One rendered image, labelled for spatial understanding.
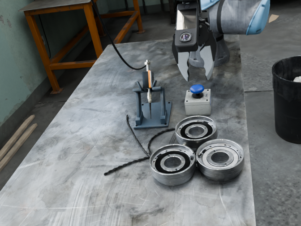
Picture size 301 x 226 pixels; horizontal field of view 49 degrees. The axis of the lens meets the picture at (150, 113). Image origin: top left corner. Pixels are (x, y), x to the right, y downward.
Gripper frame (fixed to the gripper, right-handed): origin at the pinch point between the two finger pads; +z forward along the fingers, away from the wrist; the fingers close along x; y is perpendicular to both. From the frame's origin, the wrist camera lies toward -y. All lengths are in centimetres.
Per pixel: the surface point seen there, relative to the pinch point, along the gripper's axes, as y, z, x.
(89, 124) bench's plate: 4.7, 16.1, 34.4
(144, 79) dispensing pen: 8.5, 4.0, 15.5
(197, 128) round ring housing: -1.9, 14.0, 1.2
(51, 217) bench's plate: -29.8, 16.1, 30.9
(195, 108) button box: 7.4, 13.7, 2.3
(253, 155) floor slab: 81, 96, -18
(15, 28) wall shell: 165, 31, 162
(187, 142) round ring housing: -8.7, 13.1, 3.1
